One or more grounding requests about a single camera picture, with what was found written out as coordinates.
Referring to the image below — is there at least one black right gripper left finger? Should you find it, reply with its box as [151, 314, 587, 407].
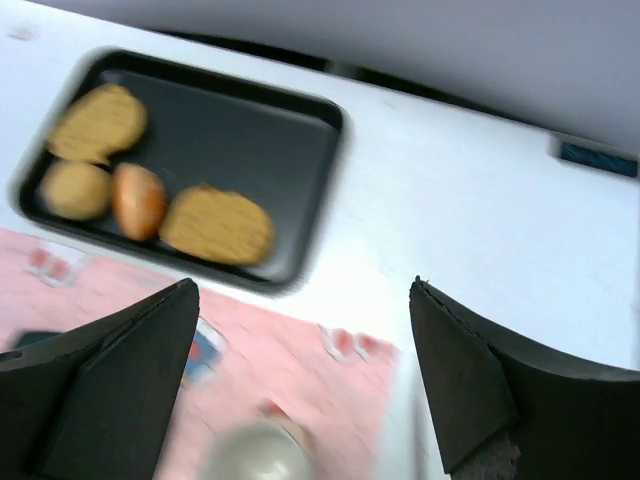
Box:
[1, 278, 200, 479]

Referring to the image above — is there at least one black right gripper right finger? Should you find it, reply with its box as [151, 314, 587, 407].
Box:
[410, 279, 639, 479]

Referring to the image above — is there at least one toast slice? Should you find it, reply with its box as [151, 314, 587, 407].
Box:
[159, 184, 275, 266]
[46, 83, 148, 165]

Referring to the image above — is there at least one glossy orange bread roll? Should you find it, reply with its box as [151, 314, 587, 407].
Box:
[112, 163, 168, 242]

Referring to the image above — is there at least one round bread bun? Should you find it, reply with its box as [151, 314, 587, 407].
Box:
[41, 160, 111, 222]

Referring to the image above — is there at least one pale green mug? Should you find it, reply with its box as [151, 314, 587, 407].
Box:
[196, 418, 316, 480]

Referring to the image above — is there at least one pink bunny placemat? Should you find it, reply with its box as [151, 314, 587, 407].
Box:
[1, 230, 398, 479]

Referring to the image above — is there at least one blue table label right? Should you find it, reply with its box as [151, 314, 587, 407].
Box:
[550, 135, 639, 179]

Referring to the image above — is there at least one black baking tray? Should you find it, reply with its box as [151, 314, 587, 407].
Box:
[13, 50, 343, 292]

